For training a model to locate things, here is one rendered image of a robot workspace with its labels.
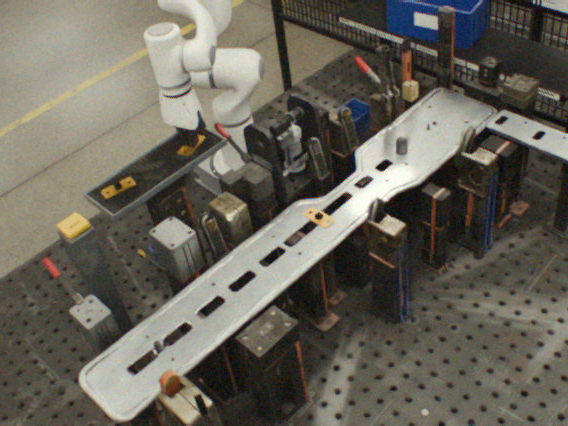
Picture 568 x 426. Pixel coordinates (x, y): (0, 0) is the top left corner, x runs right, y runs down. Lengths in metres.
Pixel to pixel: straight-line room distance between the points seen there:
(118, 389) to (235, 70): 0.98
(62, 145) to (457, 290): 2.69
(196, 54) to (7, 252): 2.15
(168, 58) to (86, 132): 2.53
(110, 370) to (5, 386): 0.56
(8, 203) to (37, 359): 1.86
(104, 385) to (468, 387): 0.88
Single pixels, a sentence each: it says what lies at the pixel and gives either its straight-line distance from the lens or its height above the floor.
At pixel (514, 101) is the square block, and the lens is 2.19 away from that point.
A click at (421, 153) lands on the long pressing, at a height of 1.00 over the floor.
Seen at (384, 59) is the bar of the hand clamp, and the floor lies 1.18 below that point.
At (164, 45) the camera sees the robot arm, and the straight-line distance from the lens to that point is 1.67.
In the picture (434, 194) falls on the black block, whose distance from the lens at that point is 1.90.
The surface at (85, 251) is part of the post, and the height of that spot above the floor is 1.09.
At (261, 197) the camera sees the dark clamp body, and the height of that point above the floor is 1.02.
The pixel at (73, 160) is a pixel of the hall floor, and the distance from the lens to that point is 4.01.
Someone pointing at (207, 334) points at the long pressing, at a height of 1.00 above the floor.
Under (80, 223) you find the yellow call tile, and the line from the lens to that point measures 1.76.
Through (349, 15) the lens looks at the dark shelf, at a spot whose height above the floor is 1.03.
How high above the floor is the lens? 2.27
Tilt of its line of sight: 43 degrees down
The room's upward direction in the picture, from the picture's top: 10 degrees counter-clockwise
